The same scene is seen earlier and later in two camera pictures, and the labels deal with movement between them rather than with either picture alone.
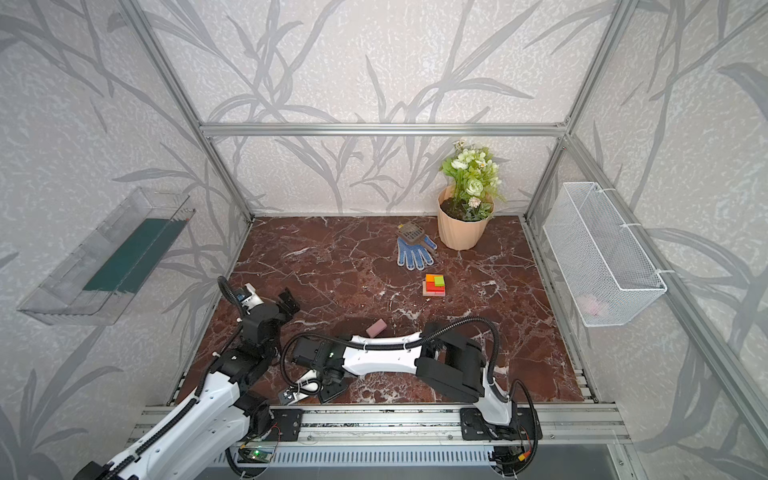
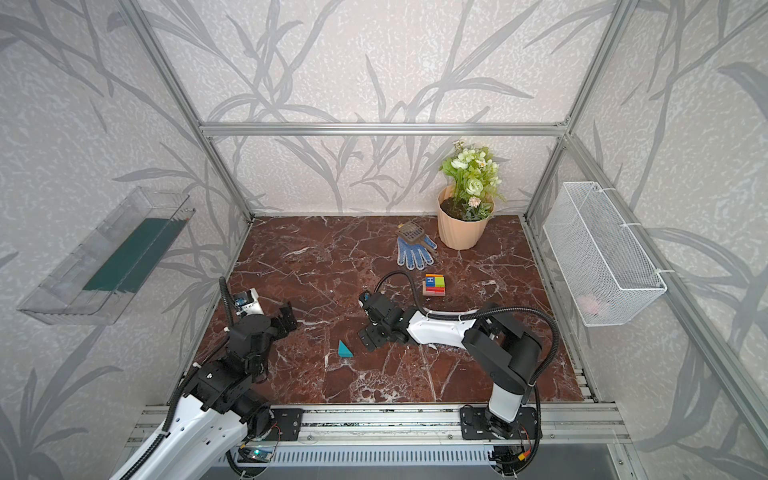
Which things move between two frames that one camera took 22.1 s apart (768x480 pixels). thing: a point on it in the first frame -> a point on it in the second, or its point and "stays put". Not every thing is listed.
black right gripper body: [324, 384] -> [377, 330]
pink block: [425, 293] stays put
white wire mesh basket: [599, 269] stays put
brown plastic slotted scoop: [415, 233] stays put
